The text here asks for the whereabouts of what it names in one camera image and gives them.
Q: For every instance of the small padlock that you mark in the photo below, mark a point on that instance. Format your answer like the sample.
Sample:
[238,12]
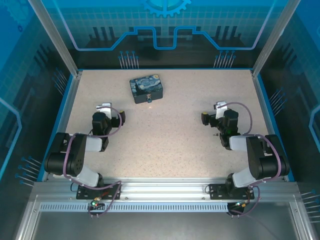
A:
[149,99]

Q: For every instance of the starry night painted tin box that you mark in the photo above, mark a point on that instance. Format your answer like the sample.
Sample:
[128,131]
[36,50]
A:
[146,87]

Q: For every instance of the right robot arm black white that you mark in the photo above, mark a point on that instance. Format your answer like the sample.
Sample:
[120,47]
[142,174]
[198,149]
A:
[257,160]

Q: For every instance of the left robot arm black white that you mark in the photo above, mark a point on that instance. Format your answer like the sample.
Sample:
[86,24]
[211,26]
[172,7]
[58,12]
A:
[75,155]

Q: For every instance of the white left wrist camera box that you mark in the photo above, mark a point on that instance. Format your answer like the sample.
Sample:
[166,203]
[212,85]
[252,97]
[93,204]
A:
[105,109]

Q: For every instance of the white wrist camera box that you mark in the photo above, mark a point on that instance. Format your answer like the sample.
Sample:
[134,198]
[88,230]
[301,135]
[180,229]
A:
[220,107]
[105,109]

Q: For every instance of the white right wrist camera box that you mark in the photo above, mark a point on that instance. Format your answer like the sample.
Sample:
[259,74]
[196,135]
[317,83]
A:
[220,107]

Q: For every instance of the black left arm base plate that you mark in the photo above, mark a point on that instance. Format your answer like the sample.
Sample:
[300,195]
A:
[112,191]

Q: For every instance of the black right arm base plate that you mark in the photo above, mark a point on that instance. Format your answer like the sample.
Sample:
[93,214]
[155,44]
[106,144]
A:
[217,191]

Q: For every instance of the aluminium mounting rail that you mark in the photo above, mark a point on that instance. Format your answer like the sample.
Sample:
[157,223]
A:
[162,187]

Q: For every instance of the aluminium frame post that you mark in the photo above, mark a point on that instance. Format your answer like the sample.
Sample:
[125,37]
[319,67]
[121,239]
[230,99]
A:
[57,40]
[272,40]

